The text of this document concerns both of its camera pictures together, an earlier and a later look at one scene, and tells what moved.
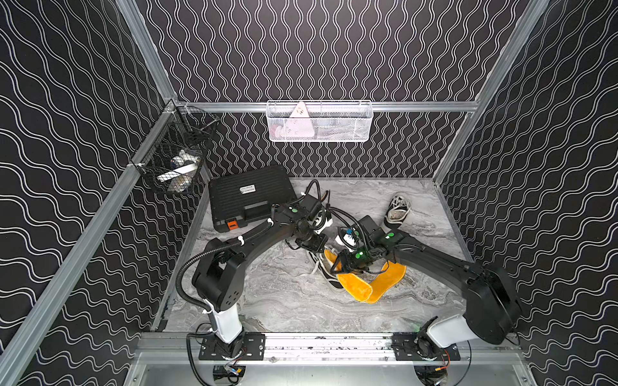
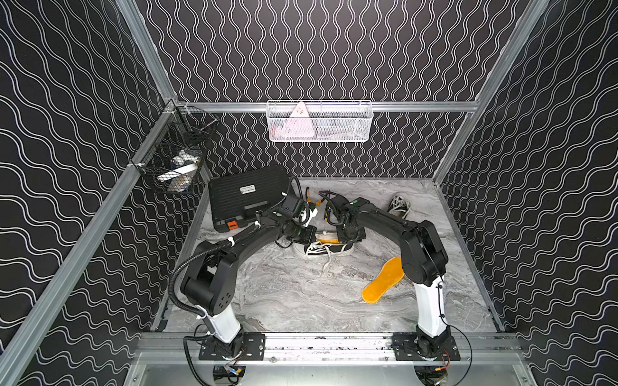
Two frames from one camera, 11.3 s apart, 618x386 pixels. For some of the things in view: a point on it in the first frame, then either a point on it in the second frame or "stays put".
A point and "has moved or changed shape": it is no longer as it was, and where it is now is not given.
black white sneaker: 323,261 has moved or changed shape
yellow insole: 392,273 stays put
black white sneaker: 397,211 stays put
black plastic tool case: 246,198 stays put
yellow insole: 357,289 -> 329,238
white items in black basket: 181,174 stays put
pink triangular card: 299,124 stays put
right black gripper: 347,266 -> 359,234
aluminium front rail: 181,347 stays put
